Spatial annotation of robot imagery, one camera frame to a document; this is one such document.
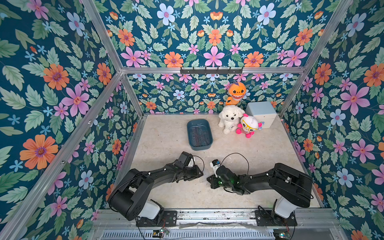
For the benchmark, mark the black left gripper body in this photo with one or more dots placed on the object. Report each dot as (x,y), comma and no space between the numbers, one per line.
(189,173)

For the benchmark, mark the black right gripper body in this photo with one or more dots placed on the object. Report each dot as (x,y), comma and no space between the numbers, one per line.
(220,178)

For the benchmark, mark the teal plastic storage box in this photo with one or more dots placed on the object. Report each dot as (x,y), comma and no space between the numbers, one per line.
(202,123)

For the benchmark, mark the pink stencil ruler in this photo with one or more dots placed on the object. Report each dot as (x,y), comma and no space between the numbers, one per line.
(200,136)

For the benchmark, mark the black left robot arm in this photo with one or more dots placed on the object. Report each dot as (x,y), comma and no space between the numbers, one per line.
(130,197)

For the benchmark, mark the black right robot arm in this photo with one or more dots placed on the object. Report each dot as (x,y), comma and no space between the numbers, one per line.
(294,187)

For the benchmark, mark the pink white doll plush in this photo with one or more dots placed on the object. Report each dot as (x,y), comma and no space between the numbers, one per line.
(248,126)

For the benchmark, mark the white dog plush toy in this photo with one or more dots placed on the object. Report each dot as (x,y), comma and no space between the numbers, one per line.
(230,118)

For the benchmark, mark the light blue small cabinet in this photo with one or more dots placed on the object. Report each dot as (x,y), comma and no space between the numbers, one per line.
(263,112)

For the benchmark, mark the orange dinosaur plush toy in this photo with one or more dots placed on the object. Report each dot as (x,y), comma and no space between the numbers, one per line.
(236,93)

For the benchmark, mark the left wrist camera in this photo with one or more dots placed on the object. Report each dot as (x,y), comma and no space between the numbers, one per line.
(185,160)

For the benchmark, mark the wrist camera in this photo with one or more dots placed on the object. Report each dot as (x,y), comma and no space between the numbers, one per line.
(185,160)
(215,164)

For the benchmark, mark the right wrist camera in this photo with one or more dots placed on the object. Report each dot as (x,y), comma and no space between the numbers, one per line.
(215,164)

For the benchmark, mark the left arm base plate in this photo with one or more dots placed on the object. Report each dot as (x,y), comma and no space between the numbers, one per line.
(163,219)

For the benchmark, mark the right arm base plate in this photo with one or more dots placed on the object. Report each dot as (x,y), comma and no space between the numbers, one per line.
(265,218)

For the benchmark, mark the black hook rail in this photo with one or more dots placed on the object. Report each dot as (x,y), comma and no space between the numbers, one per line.
(215,71)

